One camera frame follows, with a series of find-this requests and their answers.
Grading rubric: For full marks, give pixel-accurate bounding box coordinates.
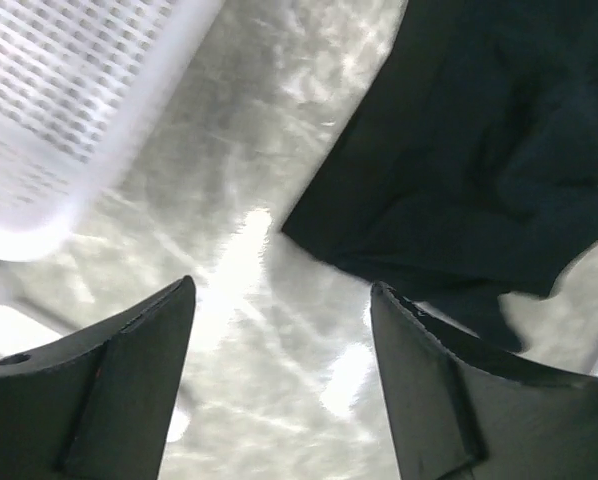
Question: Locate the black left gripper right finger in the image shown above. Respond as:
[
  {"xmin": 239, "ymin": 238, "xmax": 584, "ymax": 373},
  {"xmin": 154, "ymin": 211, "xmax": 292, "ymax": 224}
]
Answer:
[{"xmin": 370, "ymin": 283, "xmax": 598, "ymax": 479}]

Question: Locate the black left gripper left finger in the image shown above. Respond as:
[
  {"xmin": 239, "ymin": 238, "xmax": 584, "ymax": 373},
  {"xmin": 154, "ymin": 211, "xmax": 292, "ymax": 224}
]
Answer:
[{"xmin": 0, "ymin": 276, "xmax": 196, "ymax": 479}]

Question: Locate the black underwear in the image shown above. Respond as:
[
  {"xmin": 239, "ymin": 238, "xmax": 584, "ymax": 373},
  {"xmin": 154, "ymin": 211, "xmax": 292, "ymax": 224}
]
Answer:
[{"xmin": 282, "ymin": 1, "xmax": 598, "ymax": 353}]

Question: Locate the white perforated plastic basket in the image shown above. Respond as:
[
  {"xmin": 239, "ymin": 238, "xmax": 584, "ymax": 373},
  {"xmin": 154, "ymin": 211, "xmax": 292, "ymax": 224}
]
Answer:
[{"xmin": 0, "ymin": 0, "xmax": 221, "ymax": 262}]

